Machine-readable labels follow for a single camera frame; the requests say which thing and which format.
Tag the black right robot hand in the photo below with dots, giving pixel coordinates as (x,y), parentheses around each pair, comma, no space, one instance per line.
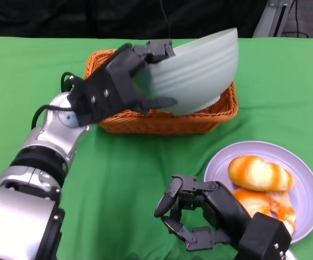
(226,211)

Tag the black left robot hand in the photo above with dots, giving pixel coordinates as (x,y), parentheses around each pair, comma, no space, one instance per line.
(123,59)

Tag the long striped orange bread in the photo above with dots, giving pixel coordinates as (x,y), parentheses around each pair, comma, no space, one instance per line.
(262,173)

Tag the grey round bowl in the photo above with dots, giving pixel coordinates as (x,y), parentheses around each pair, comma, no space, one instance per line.
(194,73)

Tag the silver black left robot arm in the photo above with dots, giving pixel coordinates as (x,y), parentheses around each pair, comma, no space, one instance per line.
(23,203)

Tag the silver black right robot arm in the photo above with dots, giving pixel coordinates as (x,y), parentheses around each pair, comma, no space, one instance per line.
(290,252)

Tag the orange wicker basket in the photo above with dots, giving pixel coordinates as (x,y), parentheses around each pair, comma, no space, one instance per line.
(159,123)

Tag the white round plate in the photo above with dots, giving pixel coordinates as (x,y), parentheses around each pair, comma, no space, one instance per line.
(305,173)

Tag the black cloth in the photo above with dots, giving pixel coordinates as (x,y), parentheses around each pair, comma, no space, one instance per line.
(64,16)

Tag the green tablecloth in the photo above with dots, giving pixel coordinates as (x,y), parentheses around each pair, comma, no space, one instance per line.
(145,162)

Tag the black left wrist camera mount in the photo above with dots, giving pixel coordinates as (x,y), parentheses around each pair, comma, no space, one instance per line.
(104,100)

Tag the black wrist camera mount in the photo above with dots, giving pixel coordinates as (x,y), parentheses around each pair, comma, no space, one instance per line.
(264,238)
(104,100)

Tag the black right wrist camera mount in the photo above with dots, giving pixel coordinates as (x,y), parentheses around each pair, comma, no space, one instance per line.
(264,238)

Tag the grey aluminium frame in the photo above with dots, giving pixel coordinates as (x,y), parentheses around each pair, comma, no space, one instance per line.
(267,19)

